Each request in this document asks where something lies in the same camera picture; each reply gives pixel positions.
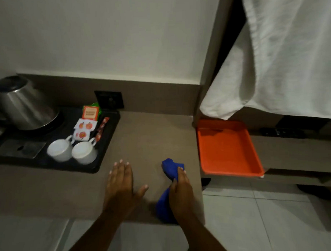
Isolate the white ceramic cup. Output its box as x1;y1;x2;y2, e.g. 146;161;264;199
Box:
71;137;98;166
46;135;76;163

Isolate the black serving tray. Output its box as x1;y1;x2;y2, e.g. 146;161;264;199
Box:
0;105;123;177

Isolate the orange tea bag packet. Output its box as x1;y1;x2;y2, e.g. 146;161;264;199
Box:
81;105;100;122

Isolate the stainless steel electric kettle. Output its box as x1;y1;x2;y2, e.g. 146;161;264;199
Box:
0;74;60;132

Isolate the blue cleaning cloth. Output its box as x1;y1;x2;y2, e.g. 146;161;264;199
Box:
154;158;187;225

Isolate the person's left forearm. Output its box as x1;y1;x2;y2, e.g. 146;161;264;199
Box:
59;210;124;251

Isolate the person's right hand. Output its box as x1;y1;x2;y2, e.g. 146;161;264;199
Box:
167;166;196;221

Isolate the white hanging towel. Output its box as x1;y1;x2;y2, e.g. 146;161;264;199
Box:
195;0;331;124

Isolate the red stick sachet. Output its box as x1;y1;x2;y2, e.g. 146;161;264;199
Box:
94;117;111;143

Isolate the black wall socket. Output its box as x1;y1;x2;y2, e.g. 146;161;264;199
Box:
94;89;125;110

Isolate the white sachet with orange print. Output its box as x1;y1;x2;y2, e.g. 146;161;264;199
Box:
73;128;95;142
73;117;98;132

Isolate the black remote control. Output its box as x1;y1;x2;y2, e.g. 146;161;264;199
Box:
259;126;307;140

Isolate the grey square coaster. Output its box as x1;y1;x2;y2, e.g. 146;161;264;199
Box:
0;139;47;160

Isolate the green tea bag packet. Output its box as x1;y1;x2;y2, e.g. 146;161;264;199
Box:
90;102;102;118

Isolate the person's left hand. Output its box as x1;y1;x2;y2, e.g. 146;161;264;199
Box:
101;159;150;219

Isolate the orange plastic tray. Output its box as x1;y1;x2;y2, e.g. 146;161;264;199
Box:
196;117;265;180

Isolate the person's right forearm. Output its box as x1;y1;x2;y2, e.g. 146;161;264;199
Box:
177;213;230;251

